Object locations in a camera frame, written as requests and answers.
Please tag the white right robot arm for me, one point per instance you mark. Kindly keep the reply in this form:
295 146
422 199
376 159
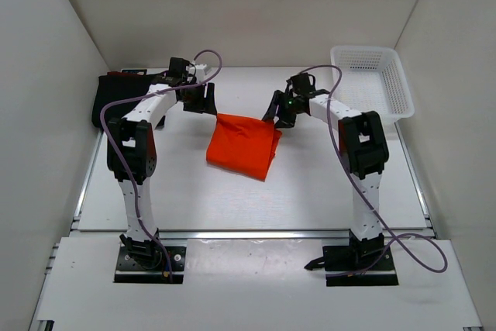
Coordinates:
361 147

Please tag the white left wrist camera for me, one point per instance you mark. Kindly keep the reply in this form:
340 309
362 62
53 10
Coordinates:
199 71

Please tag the dark logo sticker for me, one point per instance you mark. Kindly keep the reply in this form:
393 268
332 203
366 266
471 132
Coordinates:
134 71

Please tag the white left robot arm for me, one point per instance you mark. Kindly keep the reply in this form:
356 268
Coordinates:
132 155

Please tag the orange t shirt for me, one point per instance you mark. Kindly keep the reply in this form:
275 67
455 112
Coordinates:
243 145

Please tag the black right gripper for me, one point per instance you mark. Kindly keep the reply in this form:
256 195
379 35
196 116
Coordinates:
286 120

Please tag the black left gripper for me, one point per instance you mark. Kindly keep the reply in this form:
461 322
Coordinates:
199 106

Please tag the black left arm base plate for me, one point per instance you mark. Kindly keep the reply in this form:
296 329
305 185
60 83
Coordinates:
144 268

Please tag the black t shirt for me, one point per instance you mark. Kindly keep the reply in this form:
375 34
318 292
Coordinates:
115 88

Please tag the aluminium front table rail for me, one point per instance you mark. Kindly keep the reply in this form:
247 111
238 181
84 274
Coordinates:
249 234

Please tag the white plastic laundry basket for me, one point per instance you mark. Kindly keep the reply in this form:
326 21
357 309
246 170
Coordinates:
372 79

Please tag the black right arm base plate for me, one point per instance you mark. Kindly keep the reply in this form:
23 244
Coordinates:
344 269

